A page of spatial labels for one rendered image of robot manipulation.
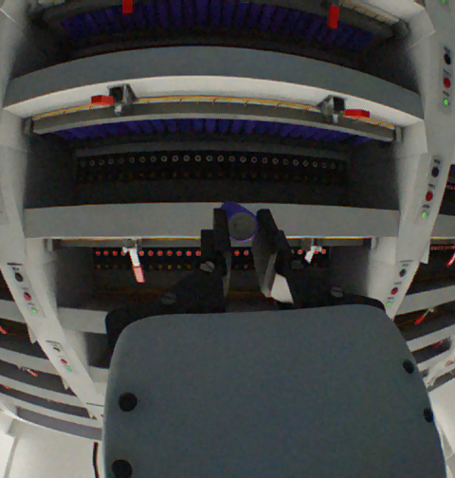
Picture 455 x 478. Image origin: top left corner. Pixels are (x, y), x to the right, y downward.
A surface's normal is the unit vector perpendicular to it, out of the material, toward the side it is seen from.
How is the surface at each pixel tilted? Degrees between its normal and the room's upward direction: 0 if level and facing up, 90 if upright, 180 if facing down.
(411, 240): 90
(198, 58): 111
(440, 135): 90
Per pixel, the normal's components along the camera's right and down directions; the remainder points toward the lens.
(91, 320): 0.08, 0.12
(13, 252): 0.07, 0.47
